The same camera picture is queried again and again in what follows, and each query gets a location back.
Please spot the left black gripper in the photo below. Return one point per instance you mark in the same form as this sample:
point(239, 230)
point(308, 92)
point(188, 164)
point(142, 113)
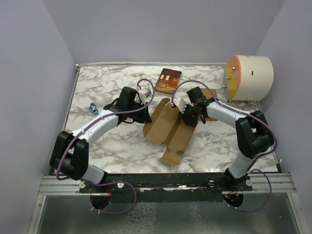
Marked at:
point(145, 117)

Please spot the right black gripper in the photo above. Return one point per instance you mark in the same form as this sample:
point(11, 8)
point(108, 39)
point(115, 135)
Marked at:
point(184, 117)

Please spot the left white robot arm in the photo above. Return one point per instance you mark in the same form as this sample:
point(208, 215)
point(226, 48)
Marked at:
point(70, 155)

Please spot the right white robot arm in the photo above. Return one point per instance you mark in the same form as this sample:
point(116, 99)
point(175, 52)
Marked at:
point(252, 133)

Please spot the folded brown cardboard box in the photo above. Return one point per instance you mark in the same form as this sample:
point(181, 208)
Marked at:
point(203, 98)

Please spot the dark paperback book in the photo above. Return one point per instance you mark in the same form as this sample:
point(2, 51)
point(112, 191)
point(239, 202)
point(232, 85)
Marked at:
point(167, 81)

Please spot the small blue toy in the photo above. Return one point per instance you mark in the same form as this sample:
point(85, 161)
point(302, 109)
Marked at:
point(93, 108)

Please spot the round pastel drawer cabinet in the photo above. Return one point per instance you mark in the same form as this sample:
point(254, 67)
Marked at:
point(247, 78)

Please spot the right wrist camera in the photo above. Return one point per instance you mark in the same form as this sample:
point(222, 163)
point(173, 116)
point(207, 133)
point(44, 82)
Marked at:
point(180, 104)

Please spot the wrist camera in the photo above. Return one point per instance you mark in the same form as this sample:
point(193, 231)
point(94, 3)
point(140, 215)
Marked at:
point(142, 95)
point(180, 104)

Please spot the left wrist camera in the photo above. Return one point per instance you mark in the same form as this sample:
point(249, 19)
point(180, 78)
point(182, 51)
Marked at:
point(142, 95)

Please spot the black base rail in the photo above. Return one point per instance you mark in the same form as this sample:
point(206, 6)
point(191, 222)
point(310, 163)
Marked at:
point(179, 187)

